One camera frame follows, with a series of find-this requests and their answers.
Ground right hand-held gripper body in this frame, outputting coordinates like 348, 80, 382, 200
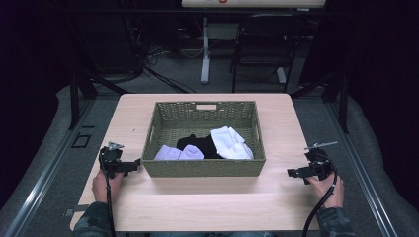
303, 140, 339, 182

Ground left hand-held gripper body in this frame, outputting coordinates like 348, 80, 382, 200
98, 141, 132, 181

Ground person's left hand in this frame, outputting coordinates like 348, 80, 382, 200
91, 169, 125, 204

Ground person's right hand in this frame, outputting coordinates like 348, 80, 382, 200
305, 173, 346, 210

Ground lavender sock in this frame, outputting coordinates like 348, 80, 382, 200
178, 143, 206, 162
153, 144, 183, 162

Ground green woven basket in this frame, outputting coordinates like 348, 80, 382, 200
140, 100, 267, 179

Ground black metal stand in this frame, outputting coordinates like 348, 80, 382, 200
67, 67, 130, 131
290, 70, 351, 134

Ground white sock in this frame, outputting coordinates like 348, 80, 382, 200
209, 125, 255, 161

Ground black sock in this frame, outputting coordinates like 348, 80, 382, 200
176, 133, 225, 160

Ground black folding chair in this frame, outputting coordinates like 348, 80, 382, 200
229, 12, 311, 94

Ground white desk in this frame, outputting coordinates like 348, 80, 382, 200
180, 0, 327, 85

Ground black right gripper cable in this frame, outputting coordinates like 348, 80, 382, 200
301, 152, 339, 237

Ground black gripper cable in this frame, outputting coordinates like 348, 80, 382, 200
301, 152, 339, 237
102, 166, 117, 237

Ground black floor outlet frame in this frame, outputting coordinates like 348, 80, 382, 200
70, 132, 93, 149

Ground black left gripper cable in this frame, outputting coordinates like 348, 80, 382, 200
102, 166, 117, 237

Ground bundle of floor cables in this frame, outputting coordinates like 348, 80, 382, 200
125, 19, 206, 95

